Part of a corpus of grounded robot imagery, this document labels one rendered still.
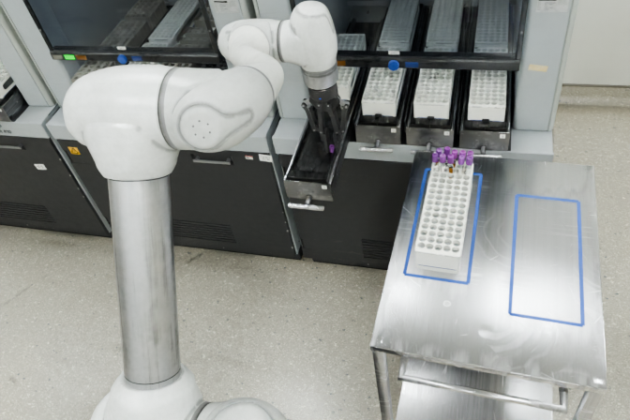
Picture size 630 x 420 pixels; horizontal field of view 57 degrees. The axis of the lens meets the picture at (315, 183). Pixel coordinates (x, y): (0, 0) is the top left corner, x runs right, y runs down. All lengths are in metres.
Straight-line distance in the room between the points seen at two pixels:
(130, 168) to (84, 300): 1.73
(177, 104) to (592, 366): 0.90
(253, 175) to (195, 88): 1.15
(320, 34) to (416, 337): 0.70
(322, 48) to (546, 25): 0.57
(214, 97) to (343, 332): 1.50
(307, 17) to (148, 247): 0.65
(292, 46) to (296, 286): 1.21
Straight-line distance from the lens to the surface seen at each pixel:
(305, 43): 1.38
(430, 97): 1.72
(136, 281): 1.02
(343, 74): 1.83
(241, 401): 1.07
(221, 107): 0.84
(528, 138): 1.79
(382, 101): 1.70
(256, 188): 2.05
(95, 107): 0.95
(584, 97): 3.15
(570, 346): 1.28
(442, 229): 1.35
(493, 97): 1.71
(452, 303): 1.29
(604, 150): 2.91
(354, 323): 2.23
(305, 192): 1.60
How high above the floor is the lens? 1.91
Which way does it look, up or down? 45 degrees down
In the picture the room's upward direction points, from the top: 11 degrees counter-clockwise
